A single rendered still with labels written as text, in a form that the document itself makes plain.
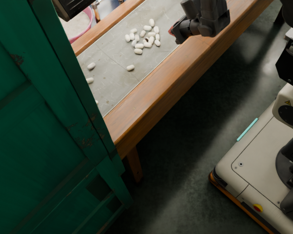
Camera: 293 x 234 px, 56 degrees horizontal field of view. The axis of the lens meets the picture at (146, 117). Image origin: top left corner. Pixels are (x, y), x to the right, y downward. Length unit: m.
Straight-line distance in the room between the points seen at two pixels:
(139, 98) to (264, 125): 0.81
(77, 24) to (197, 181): 1.09
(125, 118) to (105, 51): 0.36
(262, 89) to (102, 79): 1.26
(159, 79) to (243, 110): 0.98
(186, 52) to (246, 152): 0.64
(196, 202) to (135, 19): 1.05
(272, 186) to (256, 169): 0.10
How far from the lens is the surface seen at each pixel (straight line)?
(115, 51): 1.22
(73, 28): 1.37
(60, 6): 0.93
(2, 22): 0.40
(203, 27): 0.90
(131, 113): 1.01
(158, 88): 1.06
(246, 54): 2.24
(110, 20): 1.32
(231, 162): 1.48
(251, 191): 1.47
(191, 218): 1.67
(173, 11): 1.37
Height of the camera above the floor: 1.65
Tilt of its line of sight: 63 degrees down
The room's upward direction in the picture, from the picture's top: 7 degrees counter-clockwise
